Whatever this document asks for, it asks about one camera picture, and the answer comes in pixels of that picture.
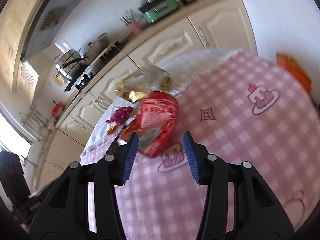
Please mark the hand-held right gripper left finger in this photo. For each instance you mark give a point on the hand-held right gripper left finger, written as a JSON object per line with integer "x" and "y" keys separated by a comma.
{"x": 130, "y": 156}

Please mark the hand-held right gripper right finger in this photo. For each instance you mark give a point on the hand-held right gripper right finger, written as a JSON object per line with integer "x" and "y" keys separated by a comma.
{"x": 191, "y": 155}

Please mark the small orange wrapper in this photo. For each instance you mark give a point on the small orange wrapper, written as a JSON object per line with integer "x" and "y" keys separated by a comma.
{"x": 111, "y": 129}

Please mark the magenta candy wrapper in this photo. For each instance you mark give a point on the magenta candy wrapper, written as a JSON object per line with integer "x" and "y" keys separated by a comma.
{"x": 121, "y": 113}

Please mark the red snack packet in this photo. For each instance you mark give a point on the red snack packet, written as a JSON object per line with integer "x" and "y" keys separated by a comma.
{"x": 157, "y": 115}

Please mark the gold snack bag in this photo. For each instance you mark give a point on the gold snack bag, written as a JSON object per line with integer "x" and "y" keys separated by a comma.
{"x": 135, "y": 90}

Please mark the pink checked tablecloth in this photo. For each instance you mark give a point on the pink checked tablecloth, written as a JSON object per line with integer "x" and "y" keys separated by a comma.
{"x": 225, "y": 110}

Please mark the snack packets on table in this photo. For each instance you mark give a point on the snack packets on table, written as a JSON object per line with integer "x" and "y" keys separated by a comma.
{"x": 197, "y": 62}

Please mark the black induction cooker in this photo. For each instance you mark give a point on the black induction cooker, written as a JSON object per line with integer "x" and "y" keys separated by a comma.
{"x": 73, "y": 82}

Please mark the black gas stove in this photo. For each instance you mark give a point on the black gas stove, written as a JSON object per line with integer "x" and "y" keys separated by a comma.
{"x": 100, "y": 65}

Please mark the steel steamer pot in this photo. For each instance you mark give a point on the steel steamer pot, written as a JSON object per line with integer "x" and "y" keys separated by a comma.
{"x": 70, "y": 65}

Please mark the cream lower cabinets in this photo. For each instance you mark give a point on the cream lower cabinets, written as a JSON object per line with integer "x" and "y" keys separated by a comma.
{"x": 175, "y": 45}

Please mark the steel wok with lid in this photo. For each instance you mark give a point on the steel wok with lid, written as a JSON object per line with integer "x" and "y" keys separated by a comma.
{"x": 97, "y": 46}

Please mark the sliding window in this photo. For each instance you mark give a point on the sliding window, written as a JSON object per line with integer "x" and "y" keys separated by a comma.
{"x": 12, "y": 135}

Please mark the small cream lattice door cabinet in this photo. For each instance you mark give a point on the small cream lattice door cabinet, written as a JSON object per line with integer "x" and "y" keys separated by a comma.
{"x": 27, "y": 80}

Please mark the pink utensil holder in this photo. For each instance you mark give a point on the pink utensil holder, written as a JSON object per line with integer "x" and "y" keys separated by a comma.
{"x": 135, "y": 26}

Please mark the orange packet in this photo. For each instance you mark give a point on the orange packet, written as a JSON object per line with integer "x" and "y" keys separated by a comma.
{"x": 295, "y": 70}

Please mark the green electric grill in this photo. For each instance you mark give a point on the green electric grill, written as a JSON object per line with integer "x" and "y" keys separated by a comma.
{"x": 158, "y": 6}

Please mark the black range hood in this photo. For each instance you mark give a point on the black range hood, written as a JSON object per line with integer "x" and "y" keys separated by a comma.
{"x": 50, "y": 17}

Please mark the wall utensil rack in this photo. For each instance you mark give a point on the wall utensil rack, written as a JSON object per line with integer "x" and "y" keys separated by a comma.
{"x": 35, "y": 122}

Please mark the cream upper wall cabinets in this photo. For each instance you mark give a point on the cream upper wall cabinets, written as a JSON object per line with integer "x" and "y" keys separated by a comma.
{"x": 15, "y": 25}

